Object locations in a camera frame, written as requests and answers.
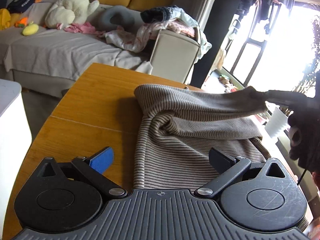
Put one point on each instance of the grey covered sofa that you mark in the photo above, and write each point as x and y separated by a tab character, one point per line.
51	60

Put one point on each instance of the dark navy cap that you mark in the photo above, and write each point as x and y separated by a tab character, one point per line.
19	6

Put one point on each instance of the grey neck pillow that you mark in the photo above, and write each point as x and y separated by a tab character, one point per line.
119	16

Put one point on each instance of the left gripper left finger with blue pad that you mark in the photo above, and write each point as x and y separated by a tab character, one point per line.
91	169

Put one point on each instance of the yellow plush lemon toy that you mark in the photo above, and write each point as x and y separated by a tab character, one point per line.
30	29

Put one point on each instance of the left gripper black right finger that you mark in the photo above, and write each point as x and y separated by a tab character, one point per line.
230	169

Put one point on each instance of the clothes pile on sofa arm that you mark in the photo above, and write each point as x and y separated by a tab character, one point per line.
172	18

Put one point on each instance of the striped grey knit sweater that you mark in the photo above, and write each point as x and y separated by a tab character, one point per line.
178	129

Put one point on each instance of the white ribbed plant pot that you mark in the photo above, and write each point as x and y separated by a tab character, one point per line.
276	124

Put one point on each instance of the pink cloth on sofa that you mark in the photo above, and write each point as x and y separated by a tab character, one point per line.
85	28

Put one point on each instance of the white plush rabbit toy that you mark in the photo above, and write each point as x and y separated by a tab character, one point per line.
67	12

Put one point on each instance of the white side cabinet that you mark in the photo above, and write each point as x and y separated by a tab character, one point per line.
15	138

